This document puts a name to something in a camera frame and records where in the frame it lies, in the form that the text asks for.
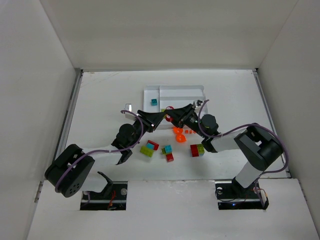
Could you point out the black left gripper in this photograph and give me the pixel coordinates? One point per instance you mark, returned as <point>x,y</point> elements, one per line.
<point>145,122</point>

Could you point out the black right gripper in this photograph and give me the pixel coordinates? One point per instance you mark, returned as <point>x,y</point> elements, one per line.
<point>184,116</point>

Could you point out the lime small lego brick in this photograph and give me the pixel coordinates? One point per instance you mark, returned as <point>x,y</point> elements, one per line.
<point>163,110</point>

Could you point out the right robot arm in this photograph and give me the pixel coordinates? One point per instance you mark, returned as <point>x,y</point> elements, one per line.
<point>260,146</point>

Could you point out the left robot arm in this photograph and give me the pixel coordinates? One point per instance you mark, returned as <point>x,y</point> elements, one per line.
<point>69,170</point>

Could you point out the orange round disc piece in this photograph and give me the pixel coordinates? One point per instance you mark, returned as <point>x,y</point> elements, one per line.
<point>180,138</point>

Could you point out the teal lego in tray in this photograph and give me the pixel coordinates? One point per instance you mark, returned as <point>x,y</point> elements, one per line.
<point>154,102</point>

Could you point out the red long lego brick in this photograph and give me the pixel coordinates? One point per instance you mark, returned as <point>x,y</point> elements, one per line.
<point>156,145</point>

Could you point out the teal rounded lego brick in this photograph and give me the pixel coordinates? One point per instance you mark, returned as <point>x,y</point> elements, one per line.
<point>150,146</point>

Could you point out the white compartment tray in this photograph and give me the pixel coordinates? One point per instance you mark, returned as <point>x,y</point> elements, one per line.
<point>176,96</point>

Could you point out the lime lego brick left cluster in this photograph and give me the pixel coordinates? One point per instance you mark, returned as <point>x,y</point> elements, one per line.
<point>146,151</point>

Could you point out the lime lego brick cluster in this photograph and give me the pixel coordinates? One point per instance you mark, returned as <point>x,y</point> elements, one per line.
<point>200,148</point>
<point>146,151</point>

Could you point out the teal lego brick on stack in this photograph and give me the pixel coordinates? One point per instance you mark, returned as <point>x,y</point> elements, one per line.
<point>168,149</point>

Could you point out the red lego brick right cluster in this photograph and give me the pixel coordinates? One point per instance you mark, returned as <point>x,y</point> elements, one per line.
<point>194,150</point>

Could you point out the lime lego brick right cluster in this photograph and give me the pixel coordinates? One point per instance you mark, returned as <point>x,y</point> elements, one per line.
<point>200,148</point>

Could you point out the red lego brick under stack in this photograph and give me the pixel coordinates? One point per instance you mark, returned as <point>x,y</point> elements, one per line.
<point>169,157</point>

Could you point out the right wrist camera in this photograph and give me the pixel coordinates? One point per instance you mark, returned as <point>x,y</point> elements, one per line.
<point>197,104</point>

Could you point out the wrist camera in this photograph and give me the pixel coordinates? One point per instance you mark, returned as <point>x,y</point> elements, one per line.
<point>128,112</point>
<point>197,104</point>

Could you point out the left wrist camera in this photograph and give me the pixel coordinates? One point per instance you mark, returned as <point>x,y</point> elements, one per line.
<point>128,112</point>

